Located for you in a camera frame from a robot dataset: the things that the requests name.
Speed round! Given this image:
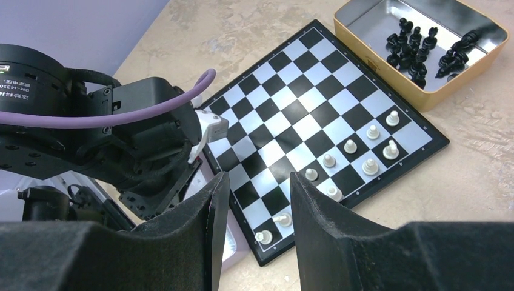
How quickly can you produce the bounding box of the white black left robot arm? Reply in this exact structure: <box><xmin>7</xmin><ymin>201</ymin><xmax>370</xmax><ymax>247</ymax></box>
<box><xmin>1</xmin><ymin>44</ymin><xmax>201</xmax><ymax>229</ymax></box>

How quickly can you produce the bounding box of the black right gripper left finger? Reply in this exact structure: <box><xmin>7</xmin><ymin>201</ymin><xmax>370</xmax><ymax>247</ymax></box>
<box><xmin>1</xmin><ymin>172</ymin><xmax>230</xmax><ymax>290</ymax></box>

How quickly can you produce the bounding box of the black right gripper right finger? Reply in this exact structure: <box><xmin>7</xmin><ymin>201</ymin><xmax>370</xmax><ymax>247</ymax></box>
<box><xmin>290</xmin><ymin>172</ymin><xmax>513</xmax><ymax>290</ymax></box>

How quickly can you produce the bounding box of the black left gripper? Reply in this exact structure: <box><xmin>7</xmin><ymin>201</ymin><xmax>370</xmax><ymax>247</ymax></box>
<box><xmin>80</xmin><ymin>77</ymin><xmax>201</xmax><ymax>220</ymax></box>

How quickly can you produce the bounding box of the black white chess board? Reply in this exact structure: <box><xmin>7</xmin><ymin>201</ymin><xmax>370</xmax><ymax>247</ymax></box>
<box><xmin>202</xmin><ymin>20</ymin><xmax>450</xmax><ymax>266</ymax></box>

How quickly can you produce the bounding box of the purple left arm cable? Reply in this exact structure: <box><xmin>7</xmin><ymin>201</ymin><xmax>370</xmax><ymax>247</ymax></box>
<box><xmin>0</xmin><ymin>68</ymin><xmax>217</xmax><ymax>130</ymax></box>

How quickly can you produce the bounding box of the yellow metal tin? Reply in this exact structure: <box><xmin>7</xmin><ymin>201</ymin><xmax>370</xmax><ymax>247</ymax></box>
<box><xmin>333</xmin><ymin>0</ymin><xmax>510</xmax><ymax>112</ymax></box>

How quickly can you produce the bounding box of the black chess pieces pile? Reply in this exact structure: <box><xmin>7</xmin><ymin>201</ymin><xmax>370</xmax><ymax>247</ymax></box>
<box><xmin>385</xmin><ymin>18</ymin><xmax>483</xmax><ymax>89</ymax></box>

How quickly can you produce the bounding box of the white chess piece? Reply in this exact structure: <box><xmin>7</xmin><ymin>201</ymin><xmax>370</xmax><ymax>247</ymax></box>
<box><xmin>325</xmin><ymin>186</ymin><xmax>344</xmax><ymax>202</ymax></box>

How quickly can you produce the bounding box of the white chess pawn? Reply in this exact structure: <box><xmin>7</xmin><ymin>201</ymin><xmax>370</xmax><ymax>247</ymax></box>
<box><xmin>385</xmin><ymin>110</ymin><xmax>400</xmax><ymax>127</ymax></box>

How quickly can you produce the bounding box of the white knight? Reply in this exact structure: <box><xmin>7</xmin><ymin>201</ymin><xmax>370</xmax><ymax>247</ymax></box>
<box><xmin>272</xmin><ymin>213</ymin><xmax>293</xmax><ymax>227</ymax></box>

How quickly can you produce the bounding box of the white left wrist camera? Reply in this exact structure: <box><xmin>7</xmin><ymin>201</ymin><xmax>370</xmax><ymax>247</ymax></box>
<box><xmin>187</xmin><ymin>95</ymin><xmax>229</xmax><ymax>164</ymax></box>

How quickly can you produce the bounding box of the white corner board piece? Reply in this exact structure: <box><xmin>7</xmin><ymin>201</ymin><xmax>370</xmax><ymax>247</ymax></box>
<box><xmin>382</xmin><ymin>139</ymin><xmax>399</xmax><ymax>161</ymax></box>

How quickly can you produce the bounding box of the silver lilac metal tin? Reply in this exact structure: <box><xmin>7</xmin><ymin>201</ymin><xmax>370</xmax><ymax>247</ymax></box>
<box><xmin>184</xmin><ymin>156</ymin><xmax>251</xmax><ymax>272</ymax></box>

